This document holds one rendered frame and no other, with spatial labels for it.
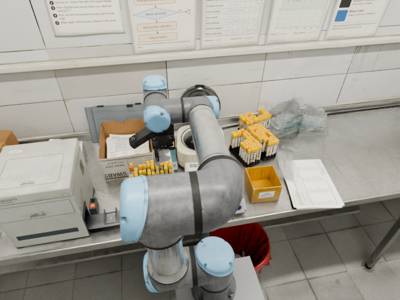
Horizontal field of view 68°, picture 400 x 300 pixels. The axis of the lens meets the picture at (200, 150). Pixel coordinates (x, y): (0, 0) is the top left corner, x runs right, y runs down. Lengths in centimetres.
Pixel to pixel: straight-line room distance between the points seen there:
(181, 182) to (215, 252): 43
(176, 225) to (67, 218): 76
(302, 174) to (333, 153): 27
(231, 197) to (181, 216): 9
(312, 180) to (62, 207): 110
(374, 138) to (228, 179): 149
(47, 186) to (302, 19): 133
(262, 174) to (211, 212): 94
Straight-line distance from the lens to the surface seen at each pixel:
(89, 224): 131
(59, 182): 113
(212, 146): 65
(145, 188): 52
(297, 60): 175
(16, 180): 120
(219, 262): 90
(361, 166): 173
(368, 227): 268
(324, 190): 151
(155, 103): 87
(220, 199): 52
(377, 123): 210
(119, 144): 159
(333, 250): 244
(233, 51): 154
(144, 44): 148
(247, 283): 113
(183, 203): 51
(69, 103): 165
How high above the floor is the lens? 194
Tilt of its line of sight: 41 degrees down
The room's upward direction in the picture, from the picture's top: 1 degrees clockwise
